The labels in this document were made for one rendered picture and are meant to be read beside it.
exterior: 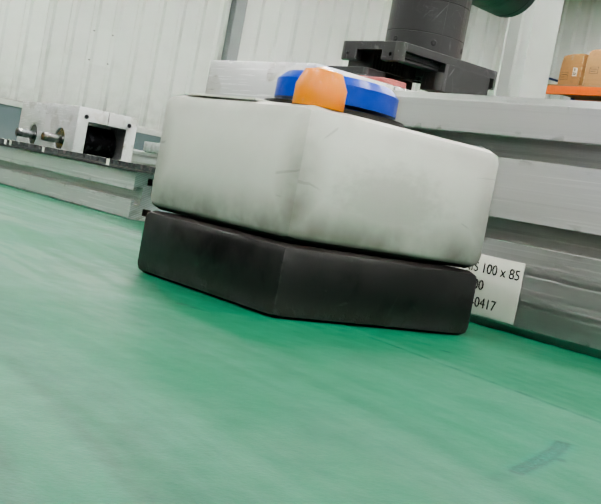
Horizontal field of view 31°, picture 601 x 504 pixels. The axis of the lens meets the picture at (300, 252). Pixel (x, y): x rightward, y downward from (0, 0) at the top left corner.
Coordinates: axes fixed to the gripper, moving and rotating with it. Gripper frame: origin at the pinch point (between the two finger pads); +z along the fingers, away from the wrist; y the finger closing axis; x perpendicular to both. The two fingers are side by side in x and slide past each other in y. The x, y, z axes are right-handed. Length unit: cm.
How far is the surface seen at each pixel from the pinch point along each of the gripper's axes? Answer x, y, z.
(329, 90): -34.4, -35.8, -0.8
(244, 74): -13.3, -24.2, -3.1
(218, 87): -11.1, -24.1, -2.4
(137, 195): 1.6, -20.4, 4.2
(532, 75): 507, 600, -119
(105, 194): 4.6, -21.0, 4.6
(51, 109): 82, 10, -3
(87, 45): 1034, 483, -112
